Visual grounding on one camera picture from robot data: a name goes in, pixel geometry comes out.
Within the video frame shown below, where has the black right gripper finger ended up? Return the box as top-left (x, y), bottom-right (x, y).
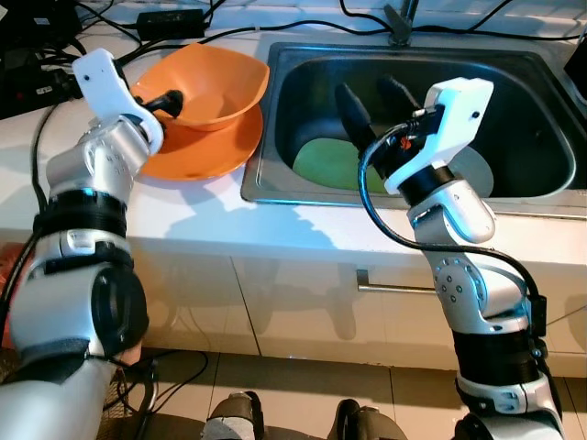
top-left (377, 75), bottom-right (424, 119)
top-left (334, 82), bottom-right (378, 153)

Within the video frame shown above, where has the orange plastic bowl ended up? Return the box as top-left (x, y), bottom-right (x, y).
top-left (131, 42), bottom-right (271, 132)

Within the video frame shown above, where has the stainless steel kitchen sink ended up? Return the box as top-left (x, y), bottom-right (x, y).
top-left (240, 40), bottom-right (587, 209)

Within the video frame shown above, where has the green plate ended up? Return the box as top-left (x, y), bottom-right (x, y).
top-left (292, 137), bottom-right (393, 196)

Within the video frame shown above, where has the orange plastic plate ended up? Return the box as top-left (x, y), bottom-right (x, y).
top-left (138, 103), bottom-right (265, 182)

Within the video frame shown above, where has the grey round plate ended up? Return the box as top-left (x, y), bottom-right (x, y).
top-left (448, 145), bottom-right (496, 199)

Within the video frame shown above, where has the black power adapter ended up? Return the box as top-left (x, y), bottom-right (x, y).
top-left (136, 8), bottom-right (205, 40)

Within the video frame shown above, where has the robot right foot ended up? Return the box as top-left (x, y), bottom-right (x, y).
top-left (327, 398), bottom-right (411, 440)

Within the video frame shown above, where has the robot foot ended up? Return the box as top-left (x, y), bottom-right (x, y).
top-left (203, 391), bottom-right (268, 440)
top-left (327, 398), bottom-right (411, 440)

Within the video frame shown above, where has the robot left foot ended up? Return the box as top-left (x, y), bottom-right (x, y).
top-left (203, 391), bottom-right (268, 440)

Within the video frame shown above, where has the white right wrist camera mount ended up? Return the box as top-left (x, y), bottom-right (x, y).
top-left (383, 77), bottom-right (495, 196)

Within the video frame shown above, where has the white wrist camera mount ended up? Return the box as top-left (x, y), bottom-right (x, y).
top-left (72, 49), bottom-right (165, 153)
top-left (383, 77), bottom-right (495, 196)

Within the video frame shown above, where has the black power cable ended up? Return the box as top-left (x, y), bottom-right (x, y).
top-left (110, 26), bottom-right (205, 70)
top-left (204, 0), bottom-right (587, 43)

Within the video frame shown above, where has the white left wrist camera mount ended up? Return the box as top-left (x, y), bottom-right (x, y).
top-left (72, 49), bottom-right (165, 153)

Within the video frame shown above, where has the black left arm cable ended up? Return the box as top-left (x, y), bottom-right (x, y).
top-left (0, 103), bottom-right (58, 333)

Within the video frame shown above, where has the metal cabinet handle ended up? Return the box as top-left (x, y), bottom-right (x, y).
top-left (355, 268), bottom-right (439, 297)

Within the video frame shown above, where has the black floor cable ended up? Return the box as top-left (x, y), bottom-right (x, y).
top-left (115, 346), bottom-right (214, 440)

